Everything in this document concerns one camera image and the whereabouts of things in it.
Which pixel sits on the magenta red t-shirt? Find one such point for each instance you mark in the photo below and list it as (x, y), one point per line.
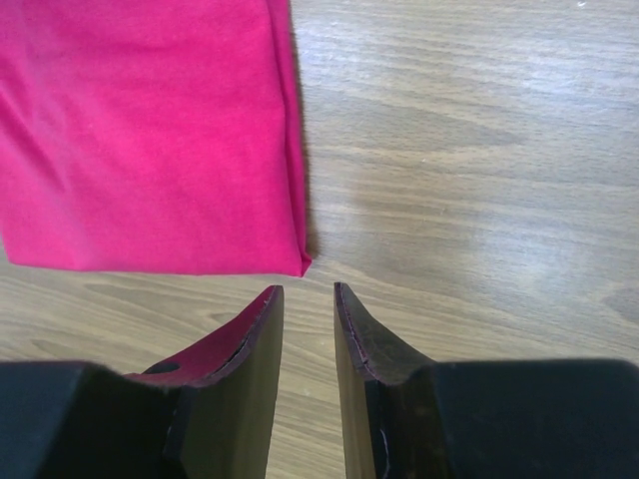
(152, 136)

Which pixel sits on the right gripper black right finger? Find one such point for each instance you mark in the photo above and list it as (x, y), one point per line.
(404, 415)

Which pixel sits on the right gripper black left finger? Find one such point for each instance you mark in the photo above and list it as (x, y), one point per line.
(206, 412)

